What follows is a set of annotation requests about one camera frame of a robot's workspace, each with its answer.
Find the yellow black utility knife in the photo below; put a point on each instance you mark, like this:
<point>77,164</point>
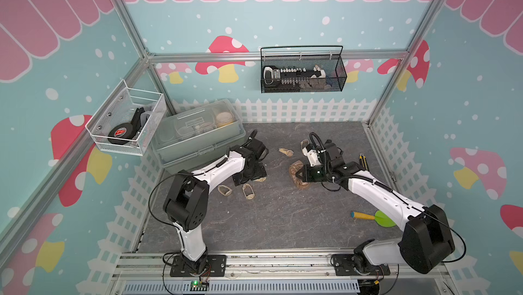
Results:
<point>363,162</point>

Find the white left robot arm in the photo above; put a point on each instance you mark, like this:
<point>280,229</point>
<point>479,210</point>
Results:
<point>187,201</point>

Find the green lit circuit board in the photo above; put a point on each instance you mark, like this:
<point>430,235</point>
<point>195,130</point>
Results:
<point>199,286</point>

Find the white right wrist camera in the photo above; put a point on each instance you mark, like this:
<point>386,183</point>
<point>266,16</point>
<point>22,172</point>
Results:
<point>312,157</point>

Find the black tape roll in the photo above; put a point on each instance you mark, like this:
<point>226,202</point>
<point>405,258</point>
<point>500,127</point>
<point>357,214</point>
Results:
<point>122,134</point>

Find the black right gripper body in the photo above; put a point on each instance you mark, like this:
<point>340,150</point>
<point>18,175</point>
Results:
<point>317,174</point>

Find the clear acrylic wall bin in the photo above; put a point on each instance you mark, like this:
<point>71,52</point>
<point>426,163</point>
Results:
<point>144,109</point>

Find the cream square dial watch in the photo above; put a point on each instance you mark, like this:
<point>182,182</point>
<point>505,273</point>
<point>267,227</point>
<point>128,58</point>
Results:
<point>304,144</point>

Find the black wire mesh basket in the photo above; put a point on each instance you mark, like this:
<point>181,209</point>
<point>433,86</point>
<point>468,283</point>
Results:
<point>298,69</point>

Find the cream watch front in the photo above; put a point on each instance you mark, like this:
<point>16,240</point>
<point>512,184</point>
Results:
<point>248,191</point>

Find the green yellow toy paddle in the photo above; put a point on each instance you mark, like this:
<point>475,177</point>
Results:
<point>379,217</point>

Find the translucent green storage box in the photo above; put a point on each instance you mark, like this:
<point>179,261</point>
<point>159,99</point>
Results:
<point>198,136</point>

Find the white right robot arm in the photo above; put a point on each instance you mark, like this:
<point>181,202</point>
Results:
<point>427,237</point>

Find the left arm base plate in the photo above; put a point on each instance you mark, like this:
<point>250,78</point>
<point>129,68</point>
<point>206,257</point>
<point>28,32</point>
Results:
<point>206,266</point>

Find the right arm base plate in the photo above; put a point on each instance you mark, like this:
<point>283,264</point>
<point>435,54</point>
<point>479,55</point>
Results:
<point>351,265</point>

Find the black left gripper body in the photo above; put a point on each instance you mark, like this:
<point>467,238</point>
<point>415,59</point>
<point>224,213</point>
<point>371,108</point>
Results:
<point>255,172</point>

